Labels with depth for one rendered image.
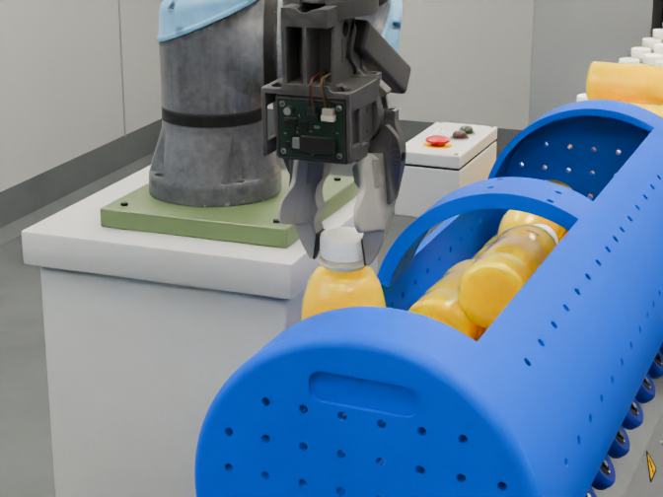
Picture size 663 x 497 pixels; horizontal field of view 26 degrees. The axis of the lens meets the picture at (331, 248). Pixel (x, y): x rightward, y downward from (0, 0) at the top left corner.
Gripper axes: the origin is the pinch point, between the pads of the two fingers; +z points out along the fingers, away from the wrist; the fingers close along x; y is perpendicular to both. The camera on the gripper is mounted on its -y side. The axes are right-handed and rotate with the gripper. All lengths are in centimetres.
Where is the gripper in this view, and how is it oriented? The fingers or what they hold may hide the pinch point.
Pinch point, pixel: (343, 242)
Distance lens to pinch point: 114.2
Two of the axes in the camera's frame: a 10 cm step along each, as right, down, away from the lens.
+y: -3.8, 3.0, -8.8
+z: 0.1, 9.5, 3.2
